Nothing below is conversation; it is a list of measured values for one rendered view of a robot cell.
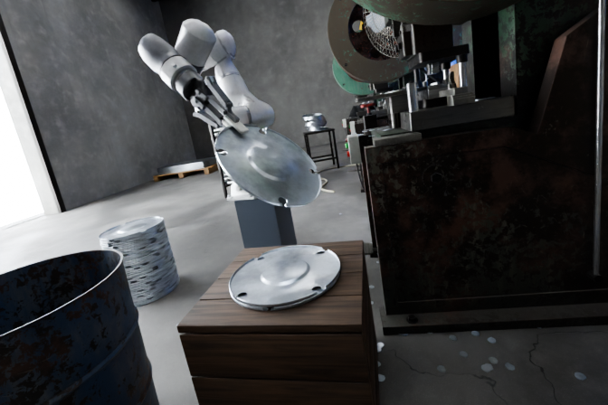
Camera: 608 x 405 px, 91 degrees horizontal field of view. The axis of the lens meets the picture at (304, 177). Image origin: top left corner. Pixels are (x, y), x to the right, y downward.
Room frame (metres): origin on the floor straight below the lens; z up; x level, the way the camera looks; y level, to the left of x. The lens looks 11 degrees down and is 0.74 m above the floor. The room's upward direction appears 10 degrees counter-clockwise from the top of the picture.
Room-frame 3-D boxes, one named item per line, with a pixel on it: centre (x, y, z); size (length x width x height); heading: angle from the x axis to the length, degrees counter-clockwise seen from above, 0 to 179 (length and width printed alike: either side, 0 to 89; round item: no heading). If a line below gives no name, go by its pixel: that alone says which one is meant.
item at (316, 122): (4.24, -0.30, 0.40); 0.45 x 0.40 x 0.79; 2
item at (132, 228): (1.46, 0.90, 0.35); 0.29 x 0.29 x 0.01
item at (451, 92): (0.96, -0.51, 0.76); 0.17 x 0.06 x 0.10; 170
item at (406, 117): (1.13, -0.54, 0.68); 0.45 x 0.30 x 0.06; 170
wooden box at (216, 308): (0.72, 0.09, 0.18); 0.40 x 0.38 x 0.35; 77
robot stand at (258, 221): (1.30, 0.20, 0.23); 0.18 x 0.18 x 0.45; 72
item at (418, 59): (1.13, -0.55, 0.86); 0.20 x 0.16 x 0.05; 170
